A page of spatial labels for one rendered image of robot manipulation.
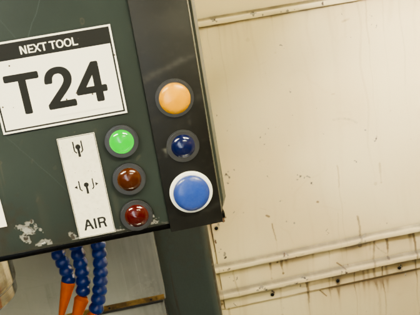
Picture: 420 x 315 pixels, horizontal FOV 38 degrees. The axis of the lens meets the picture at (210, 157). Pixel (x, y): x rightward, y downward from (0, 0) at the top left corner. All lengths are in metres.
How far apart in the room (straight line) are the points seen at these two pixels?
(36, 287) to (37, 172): 0.75
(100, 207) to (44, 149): 0.07
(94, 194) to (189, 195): 0.08
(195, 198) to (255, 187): 1.12
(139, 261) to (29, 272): 0.21
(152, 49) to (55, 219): 0.16
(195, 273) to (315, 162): 0.52
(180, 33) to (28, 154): 0.15
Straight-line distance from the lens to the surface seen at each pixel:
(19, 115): 0.50
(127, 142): 0.49
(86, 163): 0.50
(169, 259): 1.27
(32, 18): 0.49
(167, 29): 0.48
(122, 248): 1.20
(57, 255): 0.73
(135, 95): 0.49
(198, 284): 1.30
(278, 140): 1.60
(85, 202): 0.51
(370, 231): 1.75
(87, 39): 0.48
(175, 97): 0.48
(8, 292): 0.76
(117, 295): 1.24
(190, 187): 0.50
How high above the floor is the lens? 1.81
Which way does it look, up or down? 15 degrees down
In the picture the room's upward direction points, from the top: 9 degrees counter-clockwise
